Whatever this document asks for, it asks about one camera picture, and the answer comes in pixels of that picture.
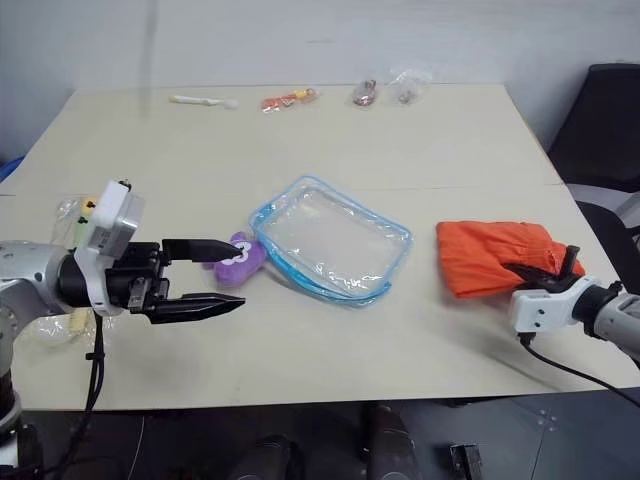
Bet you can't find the grey curved chair part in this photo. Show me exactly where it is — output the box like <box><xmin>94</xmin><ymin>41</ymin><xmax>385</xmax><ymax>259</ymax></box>
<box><xmin>564</xmin><ymin>181</ymin><xmax>640</xmax><ymax>261</ymax></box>

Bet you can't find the green brush toy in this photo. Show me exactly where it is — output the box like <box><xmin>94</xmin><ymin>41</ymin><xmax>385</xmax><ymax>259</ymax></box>
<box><xmin>28</xmin><ymin>196</ymin><xmax>102</xmax><ymax>347</ymax></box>

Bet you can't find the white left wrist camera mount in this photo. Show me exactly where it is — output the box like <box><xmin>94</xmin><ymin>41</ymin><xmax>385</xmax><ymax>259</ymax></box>
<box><xmin>73</xmin><ymin>178</ymin><xmax>147</xmax><ymax>317</ymax></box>

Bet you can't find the dark rounded shape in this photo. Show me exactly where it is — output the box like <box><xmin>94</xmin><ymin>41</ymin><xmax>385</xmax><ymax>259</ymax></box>
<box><xmin>361</xmin><ymin>402</ymin><xmax>417</xmax><ymax>480</ymax></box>

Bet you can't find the purple plush toy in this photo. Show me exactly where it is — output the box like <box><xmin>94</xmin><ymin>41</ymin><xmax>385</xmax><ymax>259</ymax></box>
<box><xmin>201</xmin><ymin>230</ymin><xmax>269</xmax><ymax>291</ymax></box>

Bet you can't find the small black block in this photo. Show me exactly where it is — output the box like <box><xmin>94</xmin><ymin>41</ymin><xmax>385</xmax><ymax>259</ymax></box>
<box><xmin>447</xmin><ymin>441</ymin><xmax>484</xmax><ymax>480</ymax></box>

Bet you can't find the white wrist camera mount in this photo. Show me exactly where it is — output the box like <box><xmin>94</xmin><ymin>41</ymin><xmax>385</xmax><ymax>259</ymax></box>
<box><xmin>508</xmin><ymin>274</ymin><xmax>599</xmax><ymax>347</ymax></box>
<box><xmin>73</xmin><ymin>178</ymin><xmax>147</xmax><ymax>317</ymax></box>

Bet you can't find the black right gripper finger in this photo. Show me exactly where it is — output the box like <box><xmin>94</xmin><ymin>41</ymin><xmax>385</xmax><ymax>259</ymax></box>
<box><xmin>503</xmin><ymin>262</ymin><xmax>546</xmax><ymax>287</ymax></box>
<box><xmin>561</xmin><ymin>244</ymin><xmax>582</xmax><ymax>278</ymax></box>

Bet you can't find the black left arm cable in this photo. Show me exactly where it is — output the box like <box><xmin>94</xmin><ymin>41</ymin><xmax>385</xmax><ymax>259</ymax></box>
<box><xmin>38</xmin><ymin>313</ymin><xmax>109</xmax><ymax>480</ymax></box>

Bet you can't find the clear blue-trimmed zipper pouch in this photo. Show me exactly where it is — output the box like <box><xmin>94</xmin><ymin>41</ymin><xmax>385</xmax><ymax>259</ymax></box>
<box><xmin>247</xmin><ymin>174</ymin><xmax>414</xmax><ymax>304</ymax></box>

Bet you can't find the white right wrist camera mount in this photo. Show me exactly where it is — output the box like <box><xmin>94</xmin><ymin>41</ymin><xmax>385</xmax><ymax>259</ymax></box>
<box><xmin>508</xmin><ymin>274</ymin><xmax>599</xmax><ymax>347</ymax></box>

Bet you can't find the orange packaged toy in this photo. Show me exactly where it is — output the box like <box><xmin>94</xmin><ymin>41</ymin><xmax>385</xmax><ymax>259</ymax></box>
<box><xmin>260</xmin><ymin>87</ymin><xmax>320</xmax><ymax>114</ymax></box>

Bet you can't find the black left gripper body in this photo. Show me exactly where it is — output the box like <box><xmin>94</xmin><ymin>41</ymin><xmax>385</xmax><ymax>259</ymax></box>
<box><xmin>104</xmin><ymin>240</ymin><xmax>172</xmax><ymax>316</ymax></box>

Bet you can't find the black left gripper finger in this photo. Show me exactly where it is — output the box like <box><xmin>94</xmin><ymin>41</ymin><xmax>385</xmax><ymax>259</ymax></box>
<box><xmin>146</xmin><ymin>292</ymin><xmax>247</xmax><ymax>327</ymax></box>
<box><xmin>160</xmin><ymin>237</ymin><xmax>246</xmax><ymax>263</ymax></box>

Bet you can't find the white toothbrush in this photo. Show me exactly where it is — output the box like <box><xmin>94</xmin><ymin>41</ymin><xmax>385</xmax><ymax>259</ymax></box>
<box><xmin>168</xmin><ymin>94</ymin><xmax>239</xmax><ymax>111</ymax></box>

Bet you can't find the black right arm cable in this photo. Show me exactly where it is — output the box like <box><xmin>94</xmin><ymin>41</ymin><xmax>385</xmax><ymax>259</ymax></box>
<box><xmin>518</xmin><ymin>333</ymin><xmax>640</xmax><ymax>407</ymax></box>

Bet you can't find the clear plastic bag with item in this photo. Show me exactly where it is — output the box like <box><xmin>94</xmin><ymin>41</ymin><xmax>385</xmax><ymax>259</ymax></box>
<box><xmin>386</xmin><ymin>68</ymin><xmax>433</xmax><ymax>107</ymax></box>

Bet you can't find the blue bin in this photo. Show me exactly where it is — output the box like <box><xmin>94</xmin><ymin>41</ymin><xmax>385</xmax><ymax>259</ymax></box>
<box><xmin>0</xmin><ymin>156</ymin><xmax>24</xmax><ymax>182</ymax></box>

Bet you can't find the red packaged item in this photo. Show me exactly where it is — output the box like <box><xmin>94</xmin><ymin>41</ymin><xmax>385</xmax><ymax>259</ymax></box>
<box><xmin>349</xmin><ymin>78</ymin><xmax>382</xmax><ymax>108</ymax></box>

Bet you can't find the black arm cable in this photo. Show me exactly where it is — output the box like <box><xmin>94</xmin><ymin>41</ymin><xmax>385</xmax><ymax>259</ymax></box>
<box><xmin>38</xmin><ymin>313</ymin><xmax>109</xmax><ymax>480</ymax></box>
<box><xmin>518</xmin><ymin>333</ymin><xmax>640</xmax><ymax>407</ymax></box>

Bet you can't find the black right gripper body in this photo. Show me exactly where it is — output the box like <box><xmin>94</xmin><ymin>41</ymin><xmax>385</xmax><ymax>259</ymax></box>
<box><xmin>521</xmin><ymin>271</ymin><xmax>577</xmax><ymax>295</ymax></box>

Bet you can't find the orange cloth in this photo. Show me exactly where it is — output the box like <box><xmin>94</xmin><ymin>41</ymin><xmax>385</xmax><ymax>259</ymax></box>
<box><xmin>435</xmin><ymin>220</ymin><xmax>587</xmax><ymax>300</ymax></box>

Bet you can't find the black chair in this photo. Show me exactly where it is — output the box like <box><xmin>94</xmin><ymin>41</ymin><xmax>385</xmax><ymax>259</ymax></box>
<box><xmin>546</xmin><ymin>62</ymin><xmax>640</xmax><ymax>194</ymax></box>

